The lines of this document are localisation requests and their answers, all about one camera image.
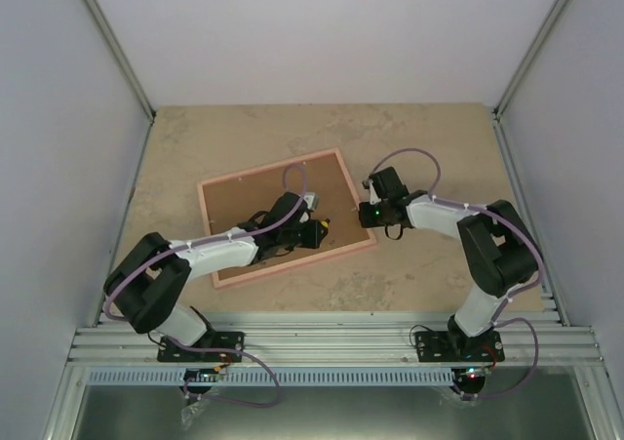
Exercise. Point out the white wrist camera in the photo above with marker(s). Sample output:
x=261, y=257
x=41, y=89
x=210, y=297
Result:
x=370, y=189
x=311, y=200

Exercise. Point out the brown frame backing board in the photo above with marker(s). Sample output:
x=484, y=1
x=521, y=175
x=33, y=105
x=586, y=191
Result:
x=336, y=206

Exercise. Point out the aluminium corner post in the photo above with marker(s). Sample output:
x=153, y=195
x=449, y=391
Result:
x=119, y=56
x=543, y=34

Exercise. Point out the right aluminium corner post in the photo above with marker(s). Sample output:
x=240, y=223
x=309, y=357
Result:
x=543, y=34

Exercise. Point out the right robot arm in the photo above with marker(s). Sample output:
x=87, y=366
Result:
x=500, y=254

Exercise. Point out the aluminium rail beam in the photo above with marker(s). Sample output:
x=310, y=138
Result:
x=348, y=339

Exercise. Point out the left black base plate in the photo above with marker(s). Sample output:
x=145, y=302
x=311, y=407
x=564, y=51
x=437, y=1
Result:
x=217, y=347

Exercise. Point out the circuit board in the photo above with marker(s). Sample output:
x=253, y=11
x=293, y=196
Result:
x=477, y=372
x=211, y=375

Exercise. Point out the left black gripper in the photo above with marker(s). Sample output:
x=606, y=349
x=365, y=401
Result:
x=316, y=231

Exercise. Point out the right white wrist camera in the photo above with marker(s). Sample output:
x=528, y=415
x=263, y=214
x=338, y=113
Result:
x=370, y=189

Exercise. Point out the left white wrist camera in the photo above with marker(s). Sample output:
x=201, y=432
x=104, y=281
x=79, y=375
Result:
x=311, y=200

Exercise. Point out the right circuit board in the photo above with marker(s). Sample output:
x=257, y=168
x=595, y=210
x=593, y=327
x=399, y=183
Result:
x=477, y=372

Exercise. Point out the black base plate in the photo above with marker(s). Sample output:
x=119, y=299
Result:
x=217, y=347
x=442, y=346

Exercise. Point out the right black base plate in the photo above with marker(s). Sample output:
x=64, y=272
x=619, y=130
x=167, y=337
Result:
x=442, y=346

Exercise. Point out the grey slotted cable duct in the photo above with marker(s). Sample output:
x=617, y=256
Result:
x=286, y=377

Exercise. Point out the pink picture frame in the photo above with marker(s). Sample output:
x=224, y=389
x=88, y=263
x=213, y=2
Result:
x=292, y=269

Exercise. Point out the left aluminium corner post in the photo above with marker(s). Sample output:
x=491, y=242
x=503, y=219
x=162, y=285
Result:
x=119, y=56

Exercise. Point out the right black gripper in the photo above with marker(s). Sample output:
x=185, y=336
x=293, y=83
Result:
x=367, y=218

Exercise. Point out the left circuit board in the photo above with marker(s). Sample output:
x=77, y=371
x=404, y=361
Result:
x=211, y=375

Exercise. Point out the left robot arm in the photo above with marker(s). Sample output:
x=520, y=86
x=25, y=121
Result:
x=147, y=284

